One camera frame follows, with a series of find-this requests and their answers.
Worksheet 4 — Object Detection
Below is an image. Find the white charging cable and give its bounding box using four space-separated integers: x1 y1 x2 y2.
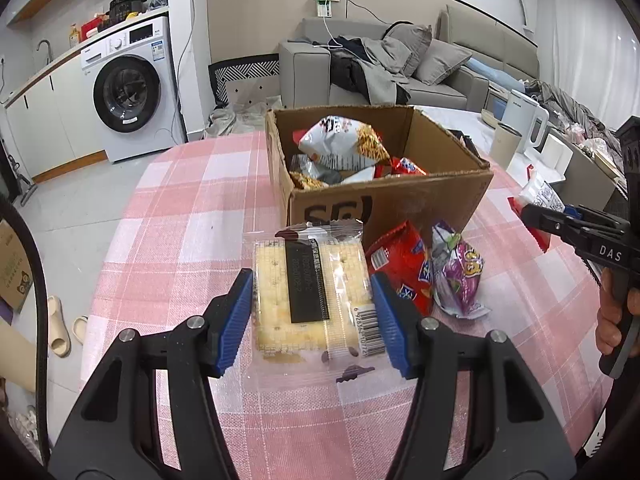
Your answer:
322 15 342 52

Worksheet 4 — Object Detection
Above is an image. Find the white washing machine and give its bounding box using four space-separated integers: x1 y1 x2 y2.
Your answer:
80 15 187 163

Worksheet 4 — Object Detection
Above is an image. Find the person's right hand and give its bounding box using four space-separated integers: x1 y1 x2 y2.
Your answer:
596 267 622 355

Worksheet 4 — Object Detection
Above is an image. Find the white kettle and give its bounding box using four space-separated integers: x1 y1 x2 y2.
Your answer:
500 89 549 153

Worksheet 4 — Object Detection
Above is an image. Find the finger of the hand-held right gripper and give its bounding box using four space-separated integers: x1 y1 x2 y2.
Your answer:
565 203 629 233
520 204 626 256

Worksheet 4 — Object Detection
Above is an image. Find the black jacket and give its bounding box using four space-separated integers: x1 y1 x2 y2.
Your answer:
330 35 371 96

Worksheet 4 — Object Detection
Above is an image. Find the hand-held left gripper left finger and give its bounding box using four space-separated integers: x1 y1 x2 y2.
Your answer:
47 268 253 480

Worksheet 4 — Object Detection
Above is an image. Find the light blue cushion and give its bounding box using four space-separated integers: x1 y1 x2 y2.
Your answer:
465 57 526 93

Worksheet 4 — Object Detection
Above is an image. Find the clear cracker packet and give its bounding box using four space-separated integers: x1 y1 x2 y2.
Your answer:
243 222 391 383

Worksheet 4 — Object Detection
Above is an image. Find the grey coat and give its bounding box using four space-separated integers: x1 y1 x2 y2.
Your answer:
360 37 413 106

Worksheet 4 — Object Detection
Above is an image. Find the white packet with red edges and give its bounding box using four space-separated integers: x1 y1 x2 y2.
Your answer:
507 169 568 253

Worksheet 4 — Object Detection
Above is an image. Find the chair with patterned back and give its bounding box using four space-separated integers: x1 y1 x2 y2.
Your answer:
207 54 281 108

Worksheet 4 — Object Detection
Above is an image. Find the white small appliance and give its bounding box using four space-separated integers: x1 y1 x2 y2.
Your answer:
482 85 511 128

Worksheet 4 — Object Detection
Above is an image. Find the grey blanket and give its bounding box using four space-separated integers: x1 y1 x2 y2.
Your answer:
530 80 621 136

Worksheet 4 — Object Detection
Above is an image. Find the pink checked tablecloth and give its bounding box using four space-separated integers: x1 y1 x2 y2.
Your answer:
80 132 621 480

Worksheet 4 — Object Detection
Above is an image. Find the white tissue roll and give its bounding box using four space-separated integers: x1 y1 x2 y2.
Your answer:
540 132 573 171

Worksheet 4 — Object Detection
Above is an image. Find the purple snack packet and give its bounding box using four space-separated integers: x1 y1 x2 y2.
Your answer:
431 221 492 320

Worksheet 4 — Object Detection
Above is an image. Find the black cable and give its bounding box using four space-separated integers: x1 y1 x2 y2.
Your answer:
0 195 53 466

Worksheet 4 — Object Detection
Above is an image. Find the grey pillow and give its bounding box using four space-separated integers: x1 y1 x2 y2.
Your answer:
382 22 433 78
414 39 473 86

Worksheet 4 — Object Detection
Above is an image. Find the brown cardboard box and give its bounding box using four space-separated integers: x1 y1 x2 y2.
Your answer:
265 104 494 256

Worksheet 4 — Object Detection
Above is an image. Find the beige cup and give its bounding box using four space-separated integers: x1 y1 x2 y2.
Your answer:
489 125 523 171

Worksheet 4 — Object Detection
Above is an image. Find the red chocolate pie packet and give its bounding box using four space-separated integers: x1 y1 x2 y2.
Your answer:
376 156 428 178
365 220 433 316

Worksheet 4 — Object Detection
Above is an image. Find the black plastic frame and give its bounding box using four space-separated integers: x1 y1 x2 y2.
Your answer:
447 129 478 153

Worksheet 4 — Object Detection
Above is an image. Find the printed cardboard box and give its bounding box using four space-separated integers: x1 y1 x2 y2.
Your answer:
0 220 35 315

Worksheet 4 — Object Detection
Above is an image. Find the grey storage box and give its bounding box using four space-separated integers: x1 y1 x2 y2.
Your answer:
562 145 626 211

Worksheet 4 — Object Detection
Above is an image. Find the white counter cabinet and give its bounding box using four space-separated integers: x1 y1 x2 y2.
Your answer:
0 52 108 183

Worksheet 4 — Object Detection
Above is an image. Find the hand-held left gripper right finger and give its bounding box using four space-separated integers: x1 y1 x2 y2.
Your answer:
371 273 578 480

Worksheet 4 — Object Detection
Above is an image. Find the black cooker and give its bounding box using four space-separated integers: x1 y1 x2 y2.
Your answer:
109 0 147 23

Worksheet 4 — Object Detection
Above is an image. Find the grey sofa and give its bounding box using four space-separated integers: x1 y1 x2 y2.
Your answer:
278 5 541 113

